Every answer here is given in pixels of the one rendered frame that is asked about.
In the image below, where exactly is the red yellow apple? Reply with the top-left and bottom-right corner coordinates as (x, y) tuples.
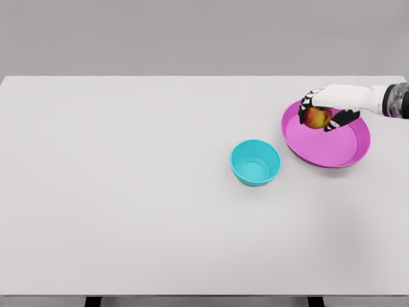
(304, 106), (333, 130)

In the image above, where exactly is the blue bowl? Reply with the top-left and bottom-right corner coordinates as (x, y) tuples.
(229, 139), (282, 187)

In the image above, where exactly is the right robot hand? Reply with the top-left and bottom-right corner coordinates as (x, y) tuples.
(298, 83), (368, 133)

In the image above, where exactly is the pink plate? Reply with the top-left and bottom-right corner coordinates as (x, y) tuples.
(281, 98), (371, 168)

